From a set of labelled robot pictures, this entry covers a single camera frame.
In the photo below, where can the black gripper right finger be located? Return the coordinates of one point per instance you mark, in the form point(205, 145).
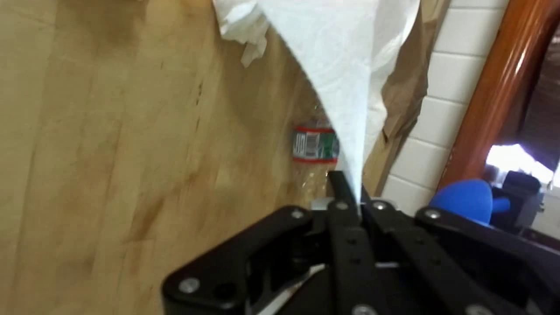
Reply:
point(448, 287)

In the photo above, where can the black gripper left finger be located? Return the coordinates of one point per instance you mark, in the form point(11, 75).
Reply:
point(354, 277)

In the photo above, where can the white paper towel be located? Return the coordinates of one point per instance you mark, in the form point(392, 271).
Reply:
point(345, 47)

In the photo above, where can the brown paper bag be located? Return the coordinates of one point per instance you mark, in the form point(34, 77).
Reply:
point(403, 93)

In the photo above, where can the dark wood bar counter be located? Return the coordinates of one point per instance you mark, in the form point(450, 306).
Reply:
point(517, 49)

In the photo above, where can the clear water bottle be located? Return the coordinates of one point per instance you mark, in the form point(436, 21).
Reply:
point(315, 152)

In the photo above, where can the blue measuring cup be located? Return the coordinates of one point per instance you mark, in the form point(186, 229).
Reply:
point(475, 200)

